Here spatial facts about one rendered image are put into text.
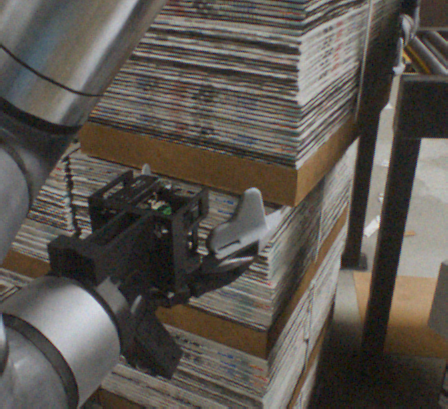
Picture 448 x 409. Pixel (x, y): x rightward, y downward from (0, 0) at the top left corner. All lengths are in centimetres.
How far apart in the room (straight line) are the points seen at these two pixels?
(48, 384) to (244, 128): 32
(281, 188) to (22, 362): 33
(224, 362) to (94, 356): 45
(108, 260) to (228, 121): 25
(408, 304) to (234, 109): 137
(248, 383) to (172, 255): 42
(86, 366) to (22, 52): 17
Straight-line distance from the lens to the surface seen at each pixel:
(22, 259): 88
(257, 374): 75
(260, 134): 54
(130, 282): 38
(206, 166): 58
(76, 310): 32
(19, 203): 29
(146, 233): 37
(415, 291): 189
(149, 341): 41
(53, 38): 29
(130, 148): 64
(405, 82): 116
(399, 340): 170
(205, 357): 77
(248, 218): 44
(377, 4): 72
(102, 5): 29
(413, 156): 122
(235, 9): 52
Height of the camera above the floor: 111
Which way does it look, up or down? 28 degrees down
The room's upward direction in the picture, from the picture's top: straight up
